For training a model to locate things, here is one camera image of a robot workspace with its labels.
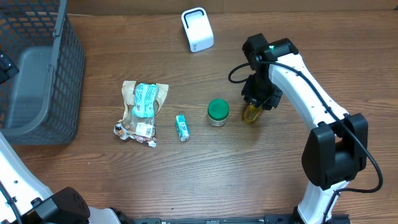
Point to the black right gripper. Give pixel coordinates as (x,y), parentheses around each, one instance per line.
(270,104)

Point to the yellow liquid bottle silver cap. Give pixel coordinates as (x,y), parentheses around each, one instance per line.
(251,113)

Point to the green lid jar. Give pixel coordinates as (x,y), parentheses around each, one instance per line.
(217,112)

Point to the small teal white box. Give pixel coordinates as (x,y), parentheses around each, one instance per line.
(182,128)

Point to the teal wet wipes pack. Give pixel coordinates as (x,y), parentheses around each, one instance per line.
(144,100)

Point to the brown snack bag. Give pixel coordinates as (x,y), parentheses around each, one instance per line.
(142,130)

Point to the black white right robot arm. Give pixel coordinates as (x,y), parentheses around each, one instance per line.
(334,152)

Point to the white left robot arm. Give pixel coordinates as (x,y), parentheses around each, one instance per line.
(24,199)

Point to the white barcode scanner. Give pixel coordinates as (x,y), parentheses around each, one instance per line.
(197,29)

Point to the grey plastic shopping basket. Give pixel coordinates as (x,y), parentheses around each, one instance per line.
(41,104)

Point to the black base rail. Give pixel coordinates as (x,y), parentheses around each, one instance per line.
(217,220)

